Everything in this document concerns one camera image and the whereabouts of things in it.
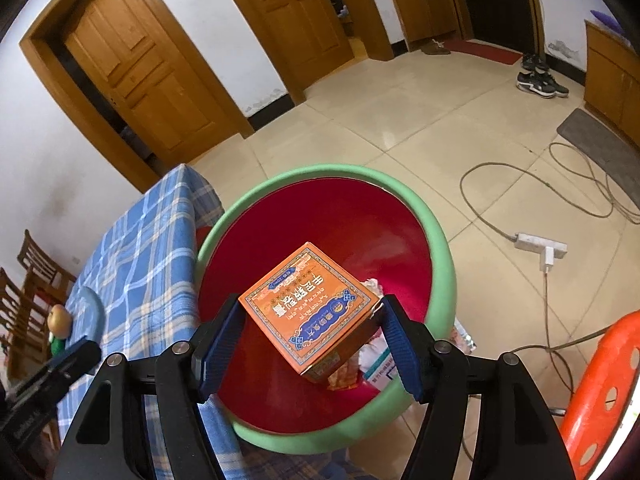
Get dark entrance door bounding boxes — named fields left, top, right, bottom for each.
left=440, top=0, right=546, bottom=56

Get grey extension cable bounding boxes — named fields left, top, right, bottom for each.
left=459, top=141, right=640, bottom=241

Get wooden cabinet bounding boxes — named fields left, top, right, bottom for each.
left=582, top=19, right=640, bottom=151

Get panelled wooden door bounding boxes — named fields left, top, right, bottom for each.
left=235, top=0, right=356, bottom=83
left=62, top=0, right=224, bottom=161

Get orange cardboard box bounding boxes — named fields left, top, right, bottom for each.
left=237, top=241, right=385, bottom=385

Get teal tissue box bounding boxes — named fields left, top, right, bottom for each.
left=359, top=342, right=401, bottom=392

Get red bin with green rim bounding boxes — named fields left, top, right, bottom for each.
left=195, top=162, right=457, bottom=457

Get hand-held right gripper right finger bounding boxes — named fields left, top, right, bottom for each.
left=381, top=294, right=576, bottom=480

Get thin charger cable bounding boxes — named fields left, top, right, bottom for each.
left=457, top=272, right=611, bottom=461

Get red doormat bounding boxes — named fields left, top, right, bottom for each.
left=442, top=37, right=523, bottom=66

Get orange plastic stool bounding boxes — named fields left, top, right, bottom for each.
left=559, top=310, right=640, bottom=480

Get blue plaid tablecloth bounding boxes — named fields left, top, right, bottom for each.
left=56, top=164, right=351, bottom=480

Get purple object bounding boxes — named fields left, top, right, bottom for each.
left=589, top=9, right=622, bottom=29

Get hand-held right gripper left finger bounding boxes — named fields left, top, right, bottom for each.
left=52, top=294, right=244, bottom=480

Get wooden door frame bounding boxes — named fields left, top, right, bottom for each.
left=207, top=0, right=396, bottom=106
left=19, top=0, right=256, bottom=193

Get white power strip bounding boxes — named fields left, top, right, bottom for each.
left=515, top=232, right=568, bottom=260

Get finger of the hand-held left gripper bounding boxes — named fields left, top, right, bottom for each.
left=47, top=341, right=101, bottom=391

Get black sneaker pair white soles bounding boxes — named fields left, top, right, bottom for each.
left=516, top=71, right=571, bottom=99

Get dark shoe pair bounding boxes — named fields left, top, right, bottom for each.
left=521, top=52, right=551, bottom=73

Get grey floor mat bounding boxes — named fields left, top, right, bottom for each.
left=556, top=107, right=640, bottom=206

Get printed plastic bag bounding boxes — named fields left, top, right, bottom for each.
left=451, top=319, right=477, bottom=353

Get low wooden wall panel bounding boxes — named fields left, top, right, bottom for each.
left=378, top=0, right=463, bottom=53

